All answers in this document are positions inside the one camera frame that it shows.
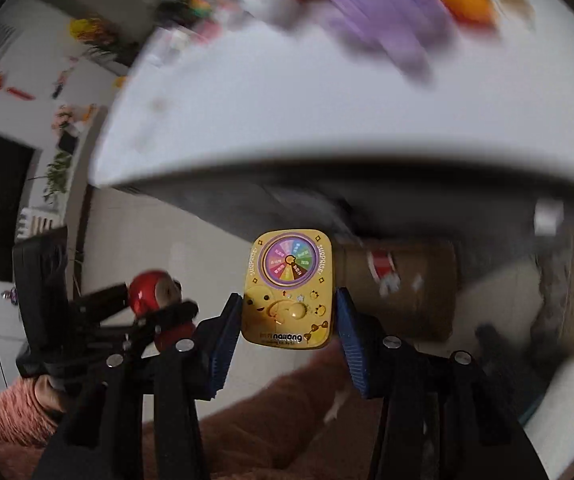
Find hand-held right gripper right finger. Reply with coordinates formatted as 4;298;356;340
334;287;550;480

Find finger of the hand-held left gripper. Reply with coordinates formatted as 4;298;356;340
74;282;131;324
93;299;201;362

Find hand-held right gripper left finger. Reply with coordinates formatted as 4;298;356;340
30;292;245;480

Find red round toy figure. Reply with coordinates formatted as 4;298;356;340
127;270;198;356

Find cardboard box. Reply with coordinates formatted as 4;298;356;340
334;240;458;342

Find yellow spinner toy box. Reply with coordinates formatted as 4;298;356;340
241;229;337;350

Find person's left forearm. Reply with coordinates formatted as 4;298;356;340
0;377;63;450

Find person's left hand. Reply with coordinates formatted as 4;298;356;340
32;375;75;417

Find red white packet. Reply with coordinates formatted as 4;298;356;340
366;251;400;281

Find green potted plant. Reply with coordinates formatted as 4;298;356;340
42;150;76;207

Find grey cloth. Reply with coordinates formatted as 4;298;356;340
529;220;574;361

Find white cushion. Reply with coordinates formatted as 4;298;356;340
522;357;574;461

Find white paper tag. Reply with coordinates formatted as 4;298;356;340
534;200;566;237

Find yellow flowers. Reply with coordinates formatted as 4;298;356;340
70;17;118;49

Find purple packet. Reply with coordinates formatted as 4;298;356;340
317;0;460;82

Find orange round item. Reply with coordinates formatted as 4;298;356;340
437;0;498;28

